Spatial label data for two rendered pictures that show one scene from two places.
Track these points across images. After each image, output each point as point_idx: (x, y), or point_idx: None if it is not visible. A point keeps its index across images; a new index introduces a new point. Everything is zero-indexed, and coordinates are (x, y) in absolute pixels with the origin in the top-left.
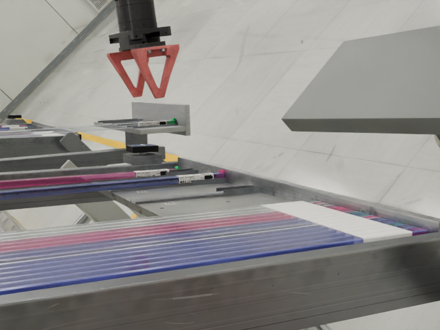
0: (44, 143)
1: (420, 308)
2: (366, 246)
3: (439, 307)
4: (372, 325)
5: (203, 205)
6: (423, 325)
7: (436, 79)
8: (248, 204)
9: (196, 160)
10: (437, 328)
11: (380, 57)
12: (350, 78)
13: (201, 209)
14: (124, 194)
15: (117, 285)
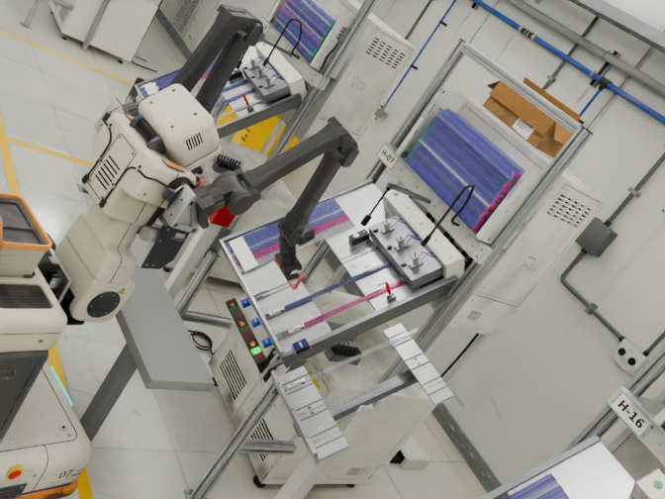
0: None
1: (145, 496)
2: (243, 230)
3: (137, 485)
4: None
5: (275, 277)
6: (151, 486)
7: (155, 306)
8: (260, 278)
9: (273, 339)
10: (146, 478)
11: (154, 342)
12: (172, 352)
13: (276, 271)
14: (304, 292)
15: None
